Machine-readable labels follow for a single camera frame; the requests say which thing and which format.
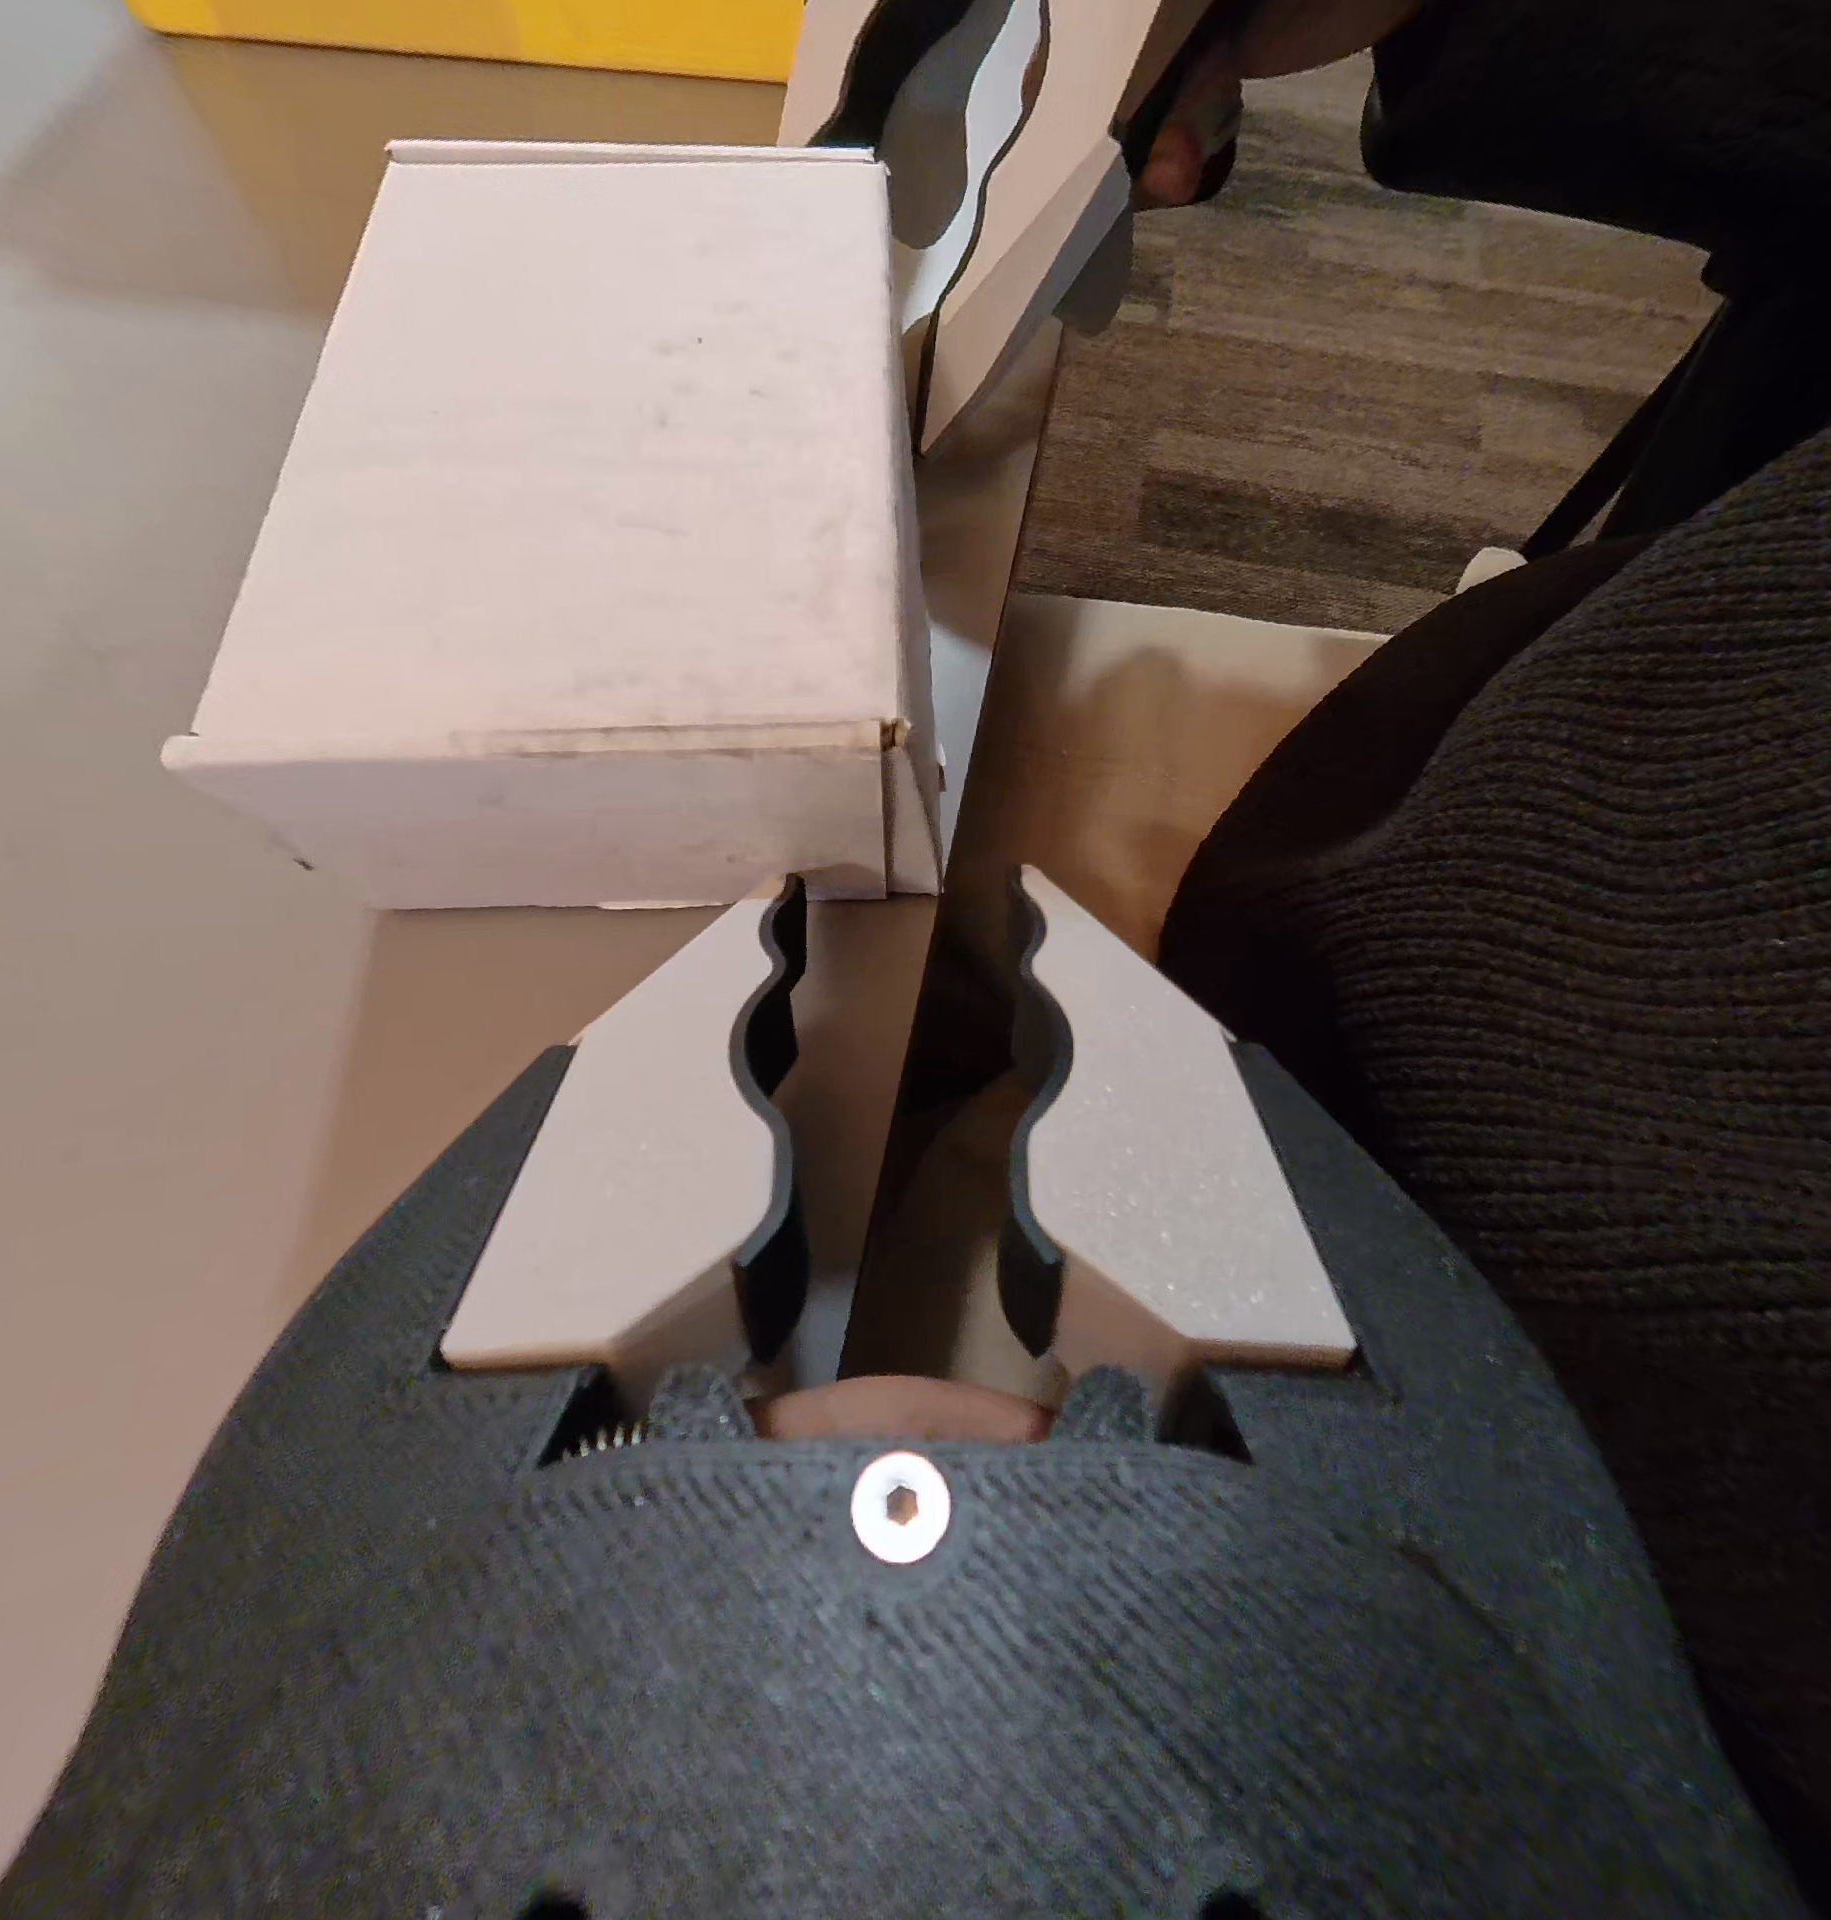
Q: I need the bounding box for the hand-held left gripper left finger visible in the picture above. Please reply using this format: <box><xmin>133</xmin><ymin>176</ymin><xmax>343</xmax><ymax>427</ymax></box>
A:
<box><xmin>438</xmin><ymin>878</ymin><xmax>817</xmax><ymax>1375</ymax></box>

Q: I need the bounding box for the yellow plastic bin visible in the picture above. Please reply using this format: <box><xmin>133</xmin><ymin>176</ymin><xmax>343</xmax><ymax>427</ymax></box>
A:
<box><xmin>127</xmin><ymin>0</ymin><xmax>811</xmax><ymax>87</ymax></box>

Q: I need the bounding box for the person's black knitted sweater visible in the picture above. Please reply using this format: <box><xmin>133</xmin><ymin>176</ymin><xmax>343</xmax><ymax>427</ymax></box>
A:
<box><xmin>1162</xmin><ymin>407</ymin><xmax>1831</xmax><ymax>1920</ymax></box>

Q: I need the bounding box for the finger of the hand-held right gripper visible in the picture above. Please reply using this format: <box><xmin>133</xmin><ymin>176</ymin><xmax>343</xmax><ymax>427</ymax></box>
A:
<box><xmin>890</xmin><ymin>0</ymin><xmax>1174</xmax><ymax>458</ymax></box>
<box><xmin>777</xmin><ymin>0</ymin><xmax>1010</xmax><ymax>156</ymax></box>

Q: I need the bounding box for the person's tan trouser leg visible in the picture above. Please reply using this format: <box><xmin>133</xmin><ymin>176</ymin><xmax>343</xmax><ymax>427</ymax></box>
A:
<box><xmin>946</xmin><ymin>588</ymin><xmax>1528</xmax><ymax>968</ymax></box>

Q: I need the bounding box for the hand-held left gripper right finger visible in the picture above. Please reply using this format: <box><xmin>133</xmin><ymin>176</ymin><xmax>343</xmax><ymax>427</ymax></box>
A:
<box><xmin>997</xmin><ymin>866</ymin><xmax>1363</xmax><ymax>1375</ymax></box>

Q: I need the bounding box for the white cardboard mailer box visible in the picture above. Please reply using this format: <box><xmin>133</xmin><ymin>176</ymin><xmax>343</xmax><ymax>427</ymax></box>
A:
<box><xmin>161</xmin><ymin>138</ymin><xmax>950</xmax><ymax>914</ymax></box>

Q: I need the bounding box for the person's right forearm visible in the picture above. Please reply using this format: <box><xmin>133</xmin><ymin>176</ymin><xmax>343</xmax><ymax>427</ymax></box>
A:
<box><xmin>1365</xmin><ymin>0</ymin><xmax>1831</xmax><ymax>527</ymax></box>

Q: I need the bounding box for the person's right hand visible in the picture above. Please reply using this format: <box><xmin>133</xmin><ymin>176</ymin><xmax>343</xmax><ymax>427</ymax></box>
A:
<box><xmin>1123</xmin><ymin>0</ymin><xmax>1423</xmax><ymax>211</ymax></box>

